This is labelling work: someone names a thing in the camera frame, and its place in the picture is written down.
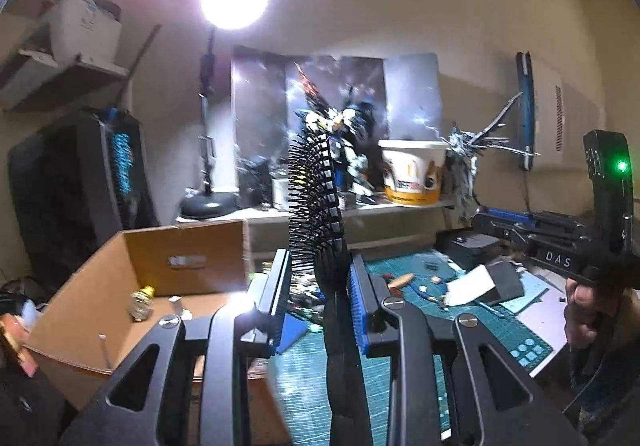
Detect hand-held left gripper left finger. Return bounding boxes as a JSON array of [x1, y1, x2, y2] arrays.
[[57, 249, 293, 446]]

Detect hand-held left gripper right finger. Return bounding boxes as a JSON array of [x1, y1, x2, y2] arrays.
[[348, 251, 586, 446]]

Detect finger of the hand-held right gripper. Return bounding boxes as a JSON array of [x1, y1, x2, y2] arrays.
[[480, 207, 590, 229], [472, 219, 561, 253]]

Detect black hairbrush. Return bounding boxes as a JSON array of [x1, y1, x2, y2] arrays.
[[287, 129, 366, 446]]

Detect cardboard box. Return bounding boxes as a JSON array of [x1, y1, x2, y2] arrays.
[[22, 219, 296, 446]]

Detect person's right forearm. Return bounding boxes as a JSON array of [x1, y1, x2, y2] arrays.
[[562, 289, 640, 432]]

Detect person's right hand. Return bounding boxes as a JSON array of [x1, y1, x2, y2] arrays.
[[564, 276, 608, 352]]

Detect black flat box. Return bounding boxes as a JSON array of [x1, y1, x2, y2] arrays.
[[435, 229, 501, 272]]

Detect black foam block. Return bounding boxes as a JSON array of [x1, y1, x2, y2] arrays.
[[482, 261, 526, 304]]

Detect white paper sheet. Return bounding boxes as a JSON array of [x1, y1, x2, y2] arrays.
[[444, 265, 496, 306]]

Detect white shelf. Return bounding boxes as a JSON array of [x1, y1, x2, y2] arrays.
[[175, 199, 458, 227]]

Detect silver winged model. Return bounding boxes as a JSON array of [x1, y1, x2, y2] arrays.
[[442, 91, 541, 227]]

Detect small white jar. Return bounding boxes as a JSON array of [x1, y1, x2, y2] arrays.
[[271, 176, 291, 212]]

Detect green cutting mat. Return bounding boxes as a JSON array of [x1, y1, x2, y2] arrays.
[[270, 246, 556, 446]]

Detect yellow and white bucket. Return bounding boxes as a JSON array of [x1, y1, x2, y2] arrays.
[[377, 139, 448, 206]]

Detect black desk lamp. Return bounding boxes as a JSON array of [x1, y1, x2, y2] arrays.
[[179, 0, 271, 221]]

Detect black boxy device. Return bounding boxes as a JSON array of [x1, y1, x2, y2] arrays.
[[237, 156, 273, 209]]

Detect small clear bottle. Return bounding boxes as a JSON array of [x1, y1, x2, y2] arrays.
[[127, 285, 156, 322]]

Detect white blue robot model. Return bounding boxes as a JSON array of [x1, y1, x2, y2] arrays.
[[292, 61, 386, 207]]

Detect dark starry backdrop panel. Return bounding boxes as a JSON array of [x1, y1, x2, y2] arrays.
[[231, 45, 443, 207]]

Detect black computer tower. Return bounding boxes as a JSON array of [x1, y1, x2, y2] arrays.
[[7, 107, 161, 292]]

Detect white printer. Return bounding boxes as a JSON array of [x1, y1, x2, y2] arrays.
[[42, 0, 123, 64]]

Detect white wall router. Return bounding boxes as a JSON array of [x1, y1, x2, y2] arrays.
[[537, 71, 571, 167]]

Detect blue black wall panel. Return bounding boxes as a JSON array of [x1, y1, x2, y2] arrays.
[[515, 51, 537, 172]]

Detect wooden wall shelf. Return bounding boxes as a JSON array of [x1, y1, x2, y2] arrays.
[[0, 46, 131, 112]]

